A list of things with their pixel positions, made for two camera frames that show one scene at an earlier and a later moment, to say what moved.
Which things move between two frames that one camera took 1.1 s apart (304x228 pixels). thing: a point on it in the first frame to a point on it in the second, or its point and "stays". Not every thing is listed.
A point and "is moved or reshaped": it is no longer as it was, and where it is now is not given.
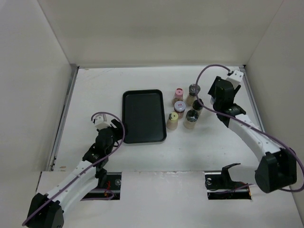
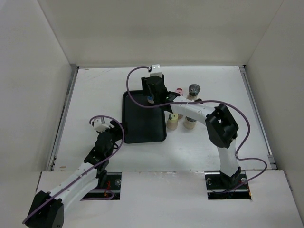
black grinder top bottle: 191,117 stays
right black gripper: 212,91 to 146,89
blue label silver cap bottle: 212,100 is moved or reshaped
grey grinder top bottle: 192,96 stays
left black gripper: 119,126 stays
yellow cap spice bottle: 172,122 stays
